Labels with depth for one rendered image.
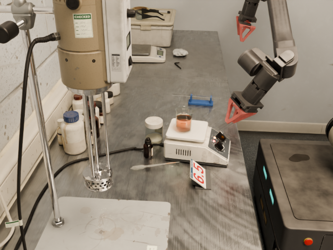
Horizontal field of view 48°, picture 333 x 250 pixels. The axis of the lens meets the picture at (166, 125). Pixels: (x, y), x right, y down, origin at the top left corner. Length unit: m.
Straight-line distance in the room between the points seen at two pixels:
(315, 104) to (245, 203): 1.94
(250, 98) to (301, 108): 1.80
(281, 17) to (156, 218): 0.70
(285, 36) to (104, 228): 0.74
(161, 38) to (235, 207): 1.37
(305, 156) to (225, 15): 1.08
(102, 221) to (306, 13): 2.05
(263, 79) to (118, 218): 0.55
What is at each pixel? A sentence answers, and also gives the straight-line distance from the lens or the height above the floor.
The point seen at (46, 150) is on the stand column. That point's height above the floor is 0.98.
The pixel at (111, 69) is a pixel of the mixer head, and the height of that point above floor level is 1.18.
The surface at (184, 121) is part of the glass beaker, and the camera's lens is 1.12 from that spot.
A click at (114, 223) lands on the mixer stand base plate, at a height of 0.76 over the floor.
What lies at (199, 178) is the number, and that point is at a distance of 1.08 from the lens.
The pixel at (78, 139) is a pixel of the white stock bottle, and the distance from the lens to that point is 1.20.
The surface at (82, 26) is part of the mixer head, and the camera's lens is 0.66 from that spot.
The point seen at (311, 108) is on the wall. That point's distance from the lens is 2.92.
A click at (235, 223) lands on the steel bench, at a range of 0.98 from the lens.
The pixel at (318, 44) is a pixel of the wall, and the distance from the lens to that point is 2.74.
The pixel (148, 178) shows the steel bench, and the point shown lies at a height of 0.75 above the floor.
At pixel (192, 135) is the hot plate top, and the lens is 1.14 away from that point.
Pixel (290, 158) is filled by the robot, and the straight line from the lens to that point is 1.97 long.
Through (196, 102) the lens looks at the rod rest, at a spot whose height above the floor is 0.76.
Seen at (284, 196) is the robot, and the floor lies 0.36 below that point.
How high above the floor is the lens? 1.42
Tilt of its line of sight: 29 degrees down
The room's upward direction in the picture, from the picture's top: 1 degrees clockwise
